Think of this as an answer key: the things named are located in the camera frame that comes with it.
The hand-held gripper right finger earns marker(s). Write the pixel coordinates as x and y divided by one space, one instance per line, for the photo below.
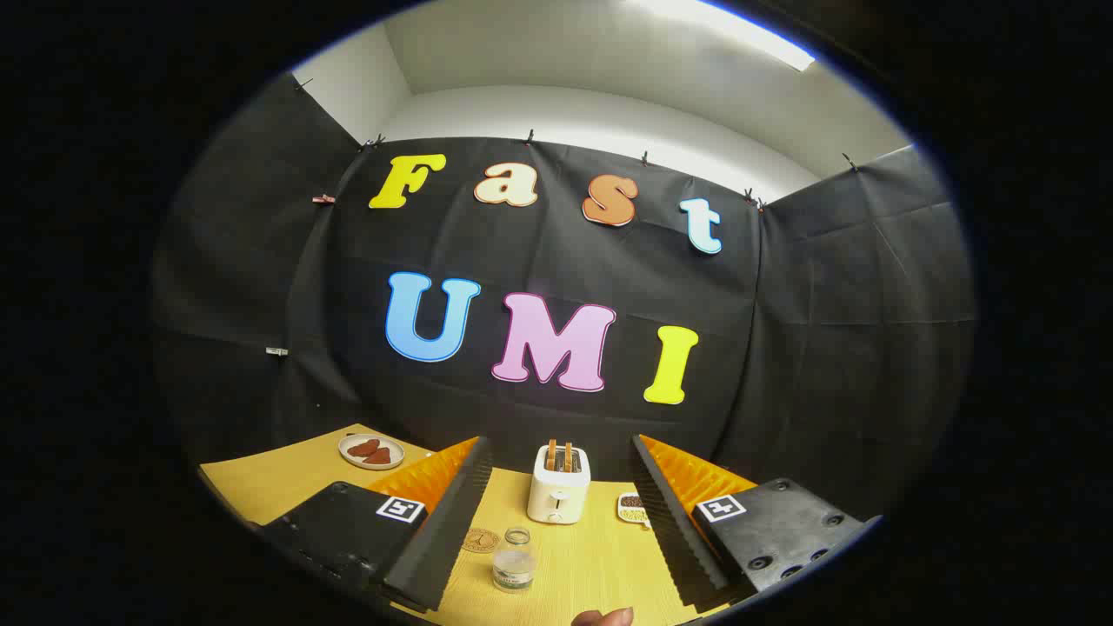
669 522

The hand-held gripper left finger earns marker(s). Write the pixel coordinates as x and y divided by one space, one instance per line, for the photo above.
452 530

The round cork coaster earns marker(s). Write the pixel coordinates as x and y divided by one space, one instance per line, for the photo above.
480 541

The clear plastic juice bottle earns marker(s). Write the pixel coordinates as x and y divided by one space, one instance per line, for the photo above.
514 565

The white divided snack dish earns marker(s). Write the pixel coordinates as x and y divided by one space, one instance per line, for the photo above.
630 509

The wooden table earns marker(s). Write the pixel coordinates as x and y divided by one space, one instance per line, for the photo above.
591 556

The white toaster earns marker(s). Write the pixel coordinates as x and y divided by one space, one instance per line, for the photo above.
558 496

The white round plate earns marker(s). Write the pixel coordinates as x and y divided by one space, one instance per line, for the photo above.
352 459

